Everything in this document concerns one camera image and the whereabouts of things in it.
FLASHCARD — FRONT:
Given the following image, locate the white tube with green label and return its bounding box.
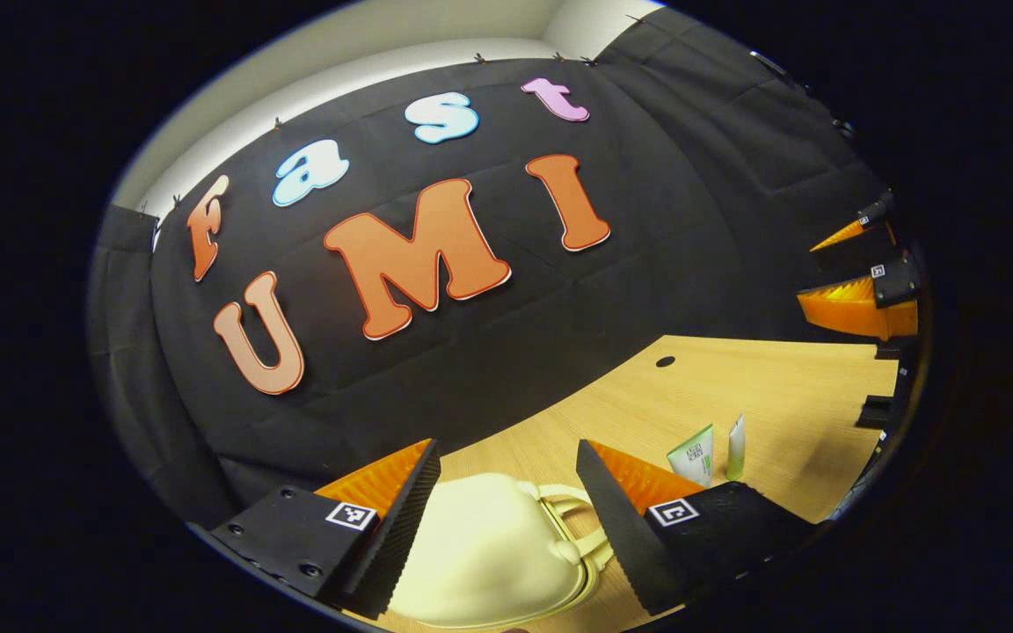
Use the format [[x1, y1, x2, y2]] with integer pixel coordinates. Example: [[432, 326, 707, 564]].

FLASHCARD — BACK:
[[667, 424, 715, 487]]

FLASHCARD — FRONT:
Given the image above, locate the small white green-capped tube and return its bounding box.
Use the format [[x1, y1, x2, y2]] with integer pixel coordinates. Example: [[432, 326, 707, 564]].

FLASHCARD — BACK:
[[726, 413, 747, 482]]

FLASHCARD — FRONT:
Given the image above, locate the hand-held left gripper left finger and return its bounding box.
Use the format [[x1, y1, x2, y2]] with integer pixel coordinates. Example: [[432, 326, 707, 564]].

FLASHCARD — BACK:
[[208, 438, 441, 621]]

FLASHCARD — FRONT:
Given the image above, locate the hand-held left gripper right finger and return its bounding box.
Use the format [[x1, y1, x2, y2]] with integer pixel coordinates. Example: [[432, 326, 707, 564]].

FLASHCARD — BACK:
[[575, 440, 815, 616]]

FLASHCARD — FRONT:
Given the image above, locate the cream suitcase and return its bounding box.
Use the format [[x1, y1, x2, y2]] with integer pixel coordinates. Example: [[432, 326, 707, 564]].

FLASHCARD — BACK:
[[388, 473, 617, 629]]

